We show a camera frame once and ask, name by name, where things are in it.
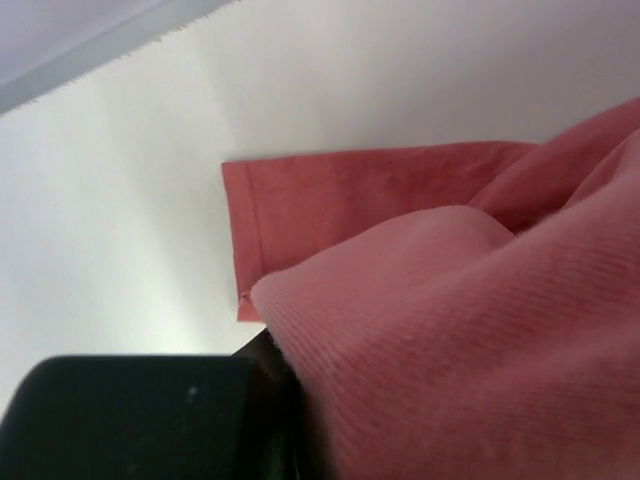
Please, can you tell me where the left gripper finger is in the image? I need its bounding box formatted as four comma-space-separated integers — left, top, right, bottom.
1, 331, 320, 479

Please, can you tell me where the salmon pink t shirt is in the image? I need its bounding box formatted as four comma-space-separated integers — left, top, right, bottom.
222, 99, 639, 479

